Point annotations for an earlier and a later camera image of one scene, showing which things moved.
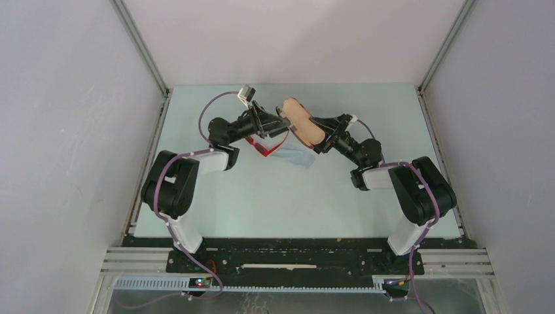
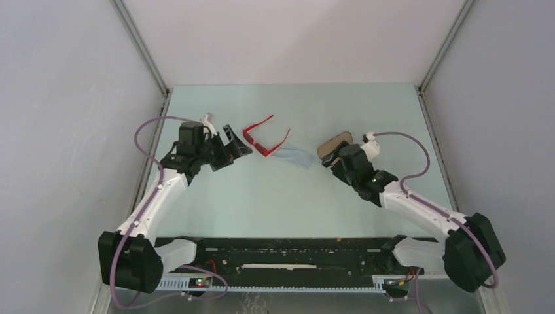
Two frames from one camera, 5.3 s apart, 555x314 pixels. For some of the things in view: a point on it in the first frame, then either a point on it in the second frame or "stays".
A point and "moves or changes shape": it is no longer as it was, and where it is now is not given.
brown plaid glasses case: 303,125 moves or changes shape
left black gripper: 262,122 -> 235,149
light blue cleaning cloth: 298,156 stays
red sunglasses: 262,150 stays
